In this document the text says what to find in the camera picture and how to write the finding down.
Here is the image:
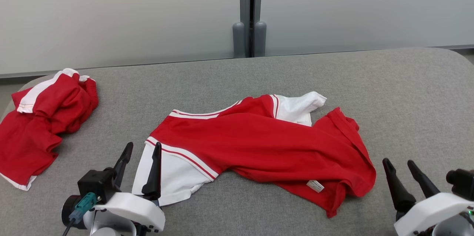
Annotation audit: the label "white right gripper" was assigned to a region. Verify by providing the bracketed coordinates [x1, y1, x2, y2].
[383, 158, 474, 236]

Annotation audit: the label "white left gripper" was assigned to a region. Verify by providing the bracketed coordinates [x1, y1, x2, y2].
[93, 142, 166, 233]

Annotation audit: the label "red shorts with white stripe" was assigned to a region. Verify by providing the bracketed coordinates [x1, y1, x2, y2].
[0, 68, 99, 191]

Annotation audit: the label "red white printed jersey shirt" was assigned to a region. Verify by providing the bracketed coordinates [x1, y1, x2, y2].
[131, 92, 377, 219]

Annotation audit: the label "frosted white partition panel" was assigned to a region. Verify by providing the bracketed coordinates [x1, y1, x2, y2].
[0, 0, 241, 79]
[261, 0, 474, 57]

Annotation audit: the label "left camera cable teal plug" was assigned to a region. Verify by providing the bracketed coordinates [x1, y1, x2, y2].
[61, 193, 99, 236]

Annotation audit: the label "grey partition foot post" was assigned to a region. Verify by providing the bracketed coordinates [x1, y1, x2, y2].
[233, 22, 246, 59]
[254, 21, 267, 57]

